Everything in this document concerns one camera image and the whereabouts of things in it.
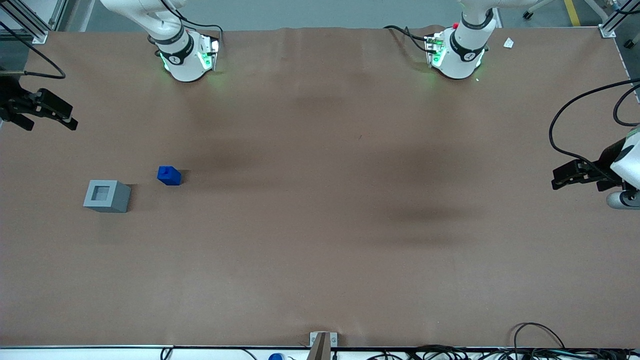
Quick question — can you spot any blue plastic part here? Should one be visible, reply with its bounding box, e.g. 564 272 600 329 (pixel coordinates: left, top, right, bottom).
157 165 183 187

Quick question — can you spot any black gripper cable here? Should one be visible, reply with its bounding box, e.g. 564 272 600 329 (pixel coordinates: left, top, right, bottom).
0 20 67 80
548 78 640 168

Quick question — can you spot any gray square base block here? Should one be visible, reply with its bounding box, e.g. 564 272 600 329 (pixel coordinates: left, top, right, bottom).
82 179 132 214

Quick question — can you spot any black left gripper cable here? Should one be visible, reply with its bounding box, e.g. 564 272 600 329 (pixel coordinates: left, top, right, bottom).
548 78 640 168

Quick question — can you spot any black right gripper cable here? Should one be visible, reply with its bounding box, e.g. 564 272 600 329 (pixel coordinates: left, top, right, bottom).
0 20 67 80

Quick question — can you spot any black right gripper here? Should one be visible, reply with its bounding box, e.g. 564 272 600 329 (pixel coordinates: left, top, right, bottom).
0 75 79 131

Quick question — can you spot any black left arm base cable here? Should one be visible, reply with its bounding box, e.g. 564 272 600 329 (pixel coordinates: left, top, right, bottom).
383 24 434 55

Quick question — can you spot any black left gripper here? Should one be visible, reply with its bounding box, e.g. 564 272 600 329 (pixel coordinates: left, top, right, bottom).
551 140 627 193

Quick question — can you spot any black looped cable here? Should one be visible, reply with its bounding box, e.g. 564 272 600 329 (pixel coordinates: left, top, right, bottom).
613 84 640 128

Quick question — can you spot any white chair leg with caster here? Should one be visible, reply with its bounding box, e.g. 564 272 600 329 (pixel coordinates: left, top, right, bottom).
522 0 557 20

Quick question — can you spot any tangled black cable bundle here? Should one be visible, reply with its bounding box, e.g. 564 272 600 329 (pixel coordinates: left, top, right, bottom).
367 344 640 360

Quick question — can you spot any black cable loop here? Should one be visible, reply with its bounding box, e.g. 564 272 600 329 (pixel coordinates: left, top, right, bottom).
511 322 567 351

